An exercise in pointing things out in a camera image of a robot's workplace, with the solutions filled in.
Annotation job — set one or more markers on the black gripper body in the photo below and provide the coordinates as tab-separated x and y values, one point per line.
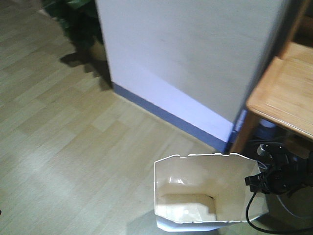
288	178

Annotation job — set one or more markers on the green potted plant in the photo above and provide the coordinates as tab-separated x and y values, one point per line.
80	23

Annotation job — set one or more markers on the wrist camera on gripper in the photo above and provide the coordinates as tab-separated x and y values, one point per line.
270	149

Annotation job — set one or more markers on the wooden desk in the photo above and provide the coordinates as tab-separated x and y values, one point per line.
284	94

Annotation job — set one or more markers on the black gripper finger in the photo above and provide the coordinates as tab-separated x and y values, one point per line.
255	183

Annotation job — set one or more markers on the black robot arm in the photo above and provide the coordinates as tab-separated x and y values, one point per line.
288	158

